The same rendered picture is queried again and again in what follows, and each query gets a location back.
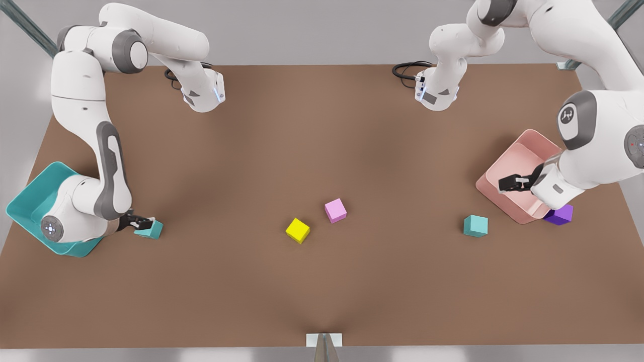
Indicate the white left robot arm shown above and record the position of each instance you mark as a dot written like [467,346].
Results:
[593,136]

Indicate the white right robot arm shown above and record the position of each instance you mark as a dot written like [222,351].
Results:
[80,100]

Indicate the pink plastic bin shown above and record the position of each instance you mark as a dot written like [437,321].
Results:
[513,176]

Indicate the teal blue cube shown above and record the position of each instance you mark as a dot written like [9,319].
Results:
[151,230]
[475,225]

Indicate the purple cube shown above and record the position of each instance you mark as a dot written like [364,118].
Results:
[560,215]

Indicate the teal plastic bin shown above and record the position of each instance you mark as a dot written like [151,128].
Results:
[30,211]

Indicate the yellow cube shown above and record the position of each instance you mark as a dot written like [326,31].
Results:
[298,230]

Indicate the pink cube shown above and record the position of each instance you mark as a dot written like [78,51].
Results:
[335,210]

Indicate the silver frame post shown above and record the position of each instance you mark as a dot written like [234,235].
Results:
[611,25]
[30,27]
[324,348]

